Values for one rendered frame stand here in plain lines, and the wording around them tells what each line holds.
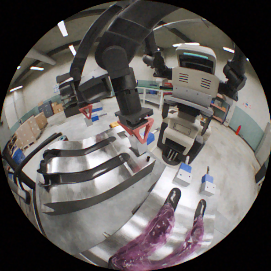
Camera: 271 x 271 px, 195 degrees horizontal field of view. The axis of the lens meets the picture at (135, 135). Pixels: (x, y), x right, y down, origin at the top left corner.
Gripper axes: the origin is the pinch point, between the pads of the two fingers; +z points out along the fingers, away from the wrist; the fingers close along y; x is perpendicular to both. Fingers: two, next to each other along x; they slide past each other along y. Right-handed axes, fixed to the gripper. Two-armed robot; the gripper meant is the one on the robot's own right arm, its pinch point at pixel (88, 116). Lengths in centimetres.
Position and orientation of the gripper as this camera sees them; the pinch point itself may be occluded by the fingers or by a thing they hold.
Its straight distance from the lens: 46.3
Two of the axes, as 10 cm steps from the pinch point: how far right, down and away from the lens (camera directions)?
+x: 8.2, -3.8, 4.2
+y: 5.7, 5.0, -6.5
